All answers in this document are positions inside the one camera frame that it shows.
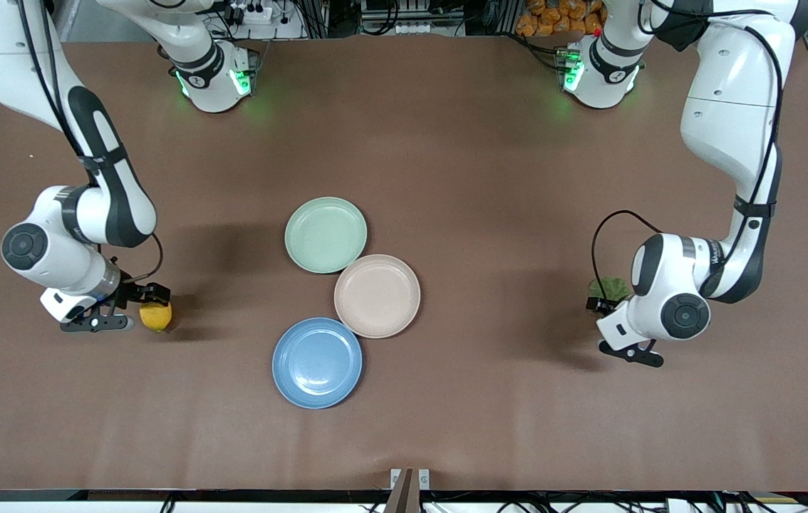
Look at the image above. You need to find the bag of oranges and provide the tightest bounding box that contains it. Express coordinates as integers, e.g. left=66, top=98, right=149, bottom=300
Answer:
left=516, top=0, right=606, bottom=38

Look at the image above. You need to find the blue plate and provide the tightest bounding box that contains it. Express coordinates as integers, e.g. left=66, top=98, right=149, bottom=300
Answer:
left=271, top=317, right=363, bottom=410

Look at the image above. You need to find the beige plate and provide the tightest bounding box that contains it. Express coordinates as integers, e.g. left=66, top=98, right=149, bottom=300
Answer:
left=333, top=254, right=422, bottom=339

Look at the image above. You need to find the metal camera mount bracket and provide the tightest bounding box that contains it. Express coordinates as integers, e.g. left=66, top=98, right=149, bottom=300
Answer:
left=389, top=467, right=431, bottom=513

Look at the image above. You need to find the white power strip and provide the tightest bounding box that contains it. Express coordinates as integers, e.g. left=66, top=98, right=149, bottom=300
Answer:
left=222, top=0, right=284, bottom=26

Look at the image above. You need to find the green lettuce leaf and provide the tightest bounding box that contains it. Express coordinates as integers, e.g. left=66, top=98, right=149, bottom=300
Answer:
left=588, top=276, right=633, bottom=304

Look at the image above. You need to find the green plate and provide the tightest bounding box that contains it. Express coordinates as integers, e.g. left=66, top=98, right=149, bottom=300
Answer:
left=284, top=197, right=368, bottom=274

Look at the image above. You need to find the yellow lemon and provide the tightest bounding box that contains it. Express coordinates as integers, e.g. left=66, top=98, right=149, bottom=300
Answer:
left=139, top=302, right=173, bottom=333

